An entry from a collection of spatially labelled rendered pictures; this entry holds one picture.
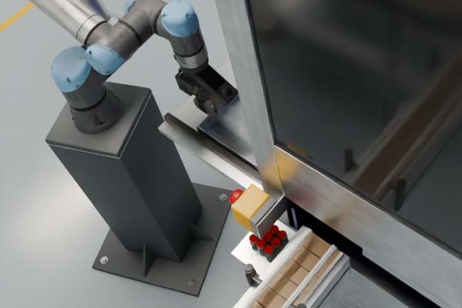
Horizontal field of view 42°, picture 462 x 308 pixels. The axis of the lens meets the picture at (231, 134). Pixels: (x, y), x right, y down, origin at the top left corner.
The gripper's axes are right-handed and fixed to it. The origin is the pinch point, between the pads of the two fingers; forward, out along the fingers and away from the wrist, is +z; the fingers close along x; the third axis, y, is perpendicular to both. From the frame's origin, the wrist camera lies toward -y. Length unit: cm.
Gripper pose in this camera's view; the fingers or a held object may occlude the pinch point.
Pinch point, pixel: (216, 113)
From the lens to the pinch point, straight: 156.0
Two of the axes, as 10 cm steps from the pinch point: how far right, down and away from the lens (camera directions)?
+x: -6.5, 6.7, -3.4
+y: -7.4, -4.7, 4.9
